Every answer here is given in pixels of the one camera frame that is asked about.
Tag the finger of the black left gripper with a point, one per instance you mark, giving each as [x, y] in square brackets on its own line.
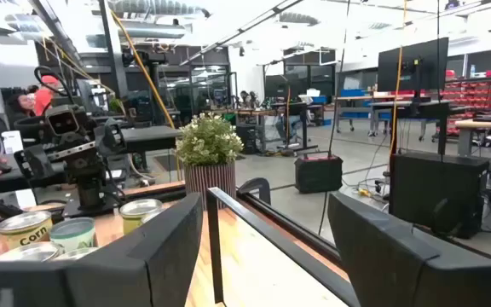
[110, 138]
[34, 162]

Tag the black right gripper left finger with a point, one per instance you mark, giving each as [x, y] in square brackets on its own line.
[100, 281]

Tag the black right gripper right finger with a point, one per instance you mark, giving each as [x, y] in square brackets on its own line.
[420, 281]

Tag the tall rainbow striped can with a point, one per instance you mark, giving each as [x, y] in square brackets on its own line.
[73, 236]

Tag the tall peaches can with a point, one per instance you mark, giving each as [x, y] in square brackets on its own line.
[132, 221]

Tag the tall yellow corn can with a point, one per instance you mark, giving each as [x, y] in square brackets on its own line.
[24, 234]

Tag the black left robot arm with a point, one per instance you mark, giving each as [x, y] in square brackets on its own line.
[88, 192]

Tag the white card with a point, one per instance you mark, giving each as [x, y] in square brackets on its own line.
[12, 143]

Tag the person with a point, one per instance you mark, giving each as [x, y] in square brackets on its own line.
[43, 98]
[21, 106]

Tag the black computer tower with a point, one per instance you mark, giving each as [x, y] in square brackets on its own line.
[437, 192]

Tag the potted plant in ribbed pot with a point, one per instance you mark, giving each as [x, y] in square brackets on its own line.
[209, 149]

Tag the black floor box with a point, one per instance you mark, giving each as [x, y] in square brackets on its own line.
[318, 175]

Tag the wooden workbench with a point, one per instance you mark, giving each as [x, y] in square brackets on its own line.
[484, 124]

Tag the rack of red bins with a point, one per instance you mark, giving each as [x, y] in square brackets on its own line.
[471, 96]

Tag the black monitor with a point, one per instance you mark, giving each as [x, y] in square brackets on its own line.
[411, 64]

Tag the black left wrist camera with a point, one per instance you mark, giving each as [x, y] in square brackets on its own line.
[62, 122]

